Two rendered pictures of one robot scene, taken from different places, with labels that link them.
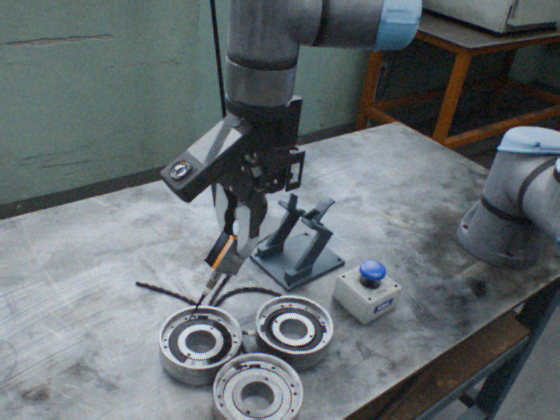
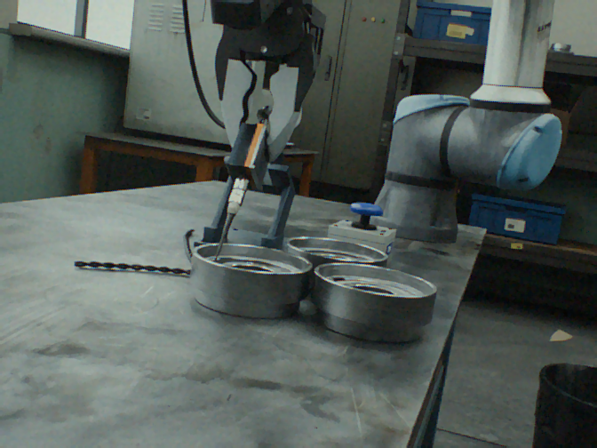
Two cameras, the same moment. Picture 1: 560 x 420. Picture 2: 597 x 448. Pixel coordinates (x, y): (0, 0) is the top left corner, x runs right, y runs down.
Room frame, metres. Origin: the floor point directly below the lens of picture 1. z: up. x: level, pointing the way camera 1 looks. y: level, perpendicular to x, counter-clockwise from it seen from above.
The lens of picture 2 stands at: (-0.06, 0.37, 0.97)
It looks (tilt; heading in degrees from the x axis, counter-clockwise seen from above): 9 degrees down; 327
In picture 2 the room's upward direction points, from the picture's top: 8 degrees clockwise
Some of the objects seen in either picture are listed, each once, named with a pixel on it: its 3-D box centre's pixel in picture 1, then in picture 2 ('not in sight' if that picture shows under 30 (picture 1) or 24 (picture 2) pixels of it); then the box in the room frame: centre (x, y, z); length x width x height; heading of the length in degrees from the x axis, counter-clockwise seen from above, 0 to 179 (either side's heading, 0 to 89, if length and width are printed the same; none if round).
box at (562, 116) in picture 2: not in sight; (534, 110); (2.69, -2.89, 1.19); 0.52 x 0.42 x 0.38; 41
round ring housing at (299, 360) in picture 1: (292, 333); (334, 268); (0.49, -0.04, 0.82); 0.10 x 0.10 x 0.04
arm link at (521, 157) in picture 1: (532, 169); (431, 135); (0.80, -0.42, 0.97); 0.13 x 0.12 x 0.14; 16
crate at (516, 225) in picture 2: not in sight; (516, 217); (2.68, -2.91, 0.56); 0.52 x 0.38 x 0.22; 38
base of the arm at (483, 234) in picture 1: (506, 222); (416, 204); (0.80, -0.41, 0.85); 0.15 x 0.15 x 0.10
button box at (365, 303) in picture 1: (369, 290); (362, 243); (0.60, -0.15, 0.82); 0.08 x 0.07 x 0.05; 131
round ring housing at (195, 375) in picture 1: (200, 345); (250, 279); (0.45, 0.08, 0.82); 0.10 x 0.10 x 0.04
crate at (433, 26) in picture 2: not in sight; (459, 29); (3.08, -2.57, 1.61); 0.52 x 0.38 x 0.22; 44
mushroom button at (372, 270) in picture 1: (370, 278); (364, 223); (0.59, -0.15, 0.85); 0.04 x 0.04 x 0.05
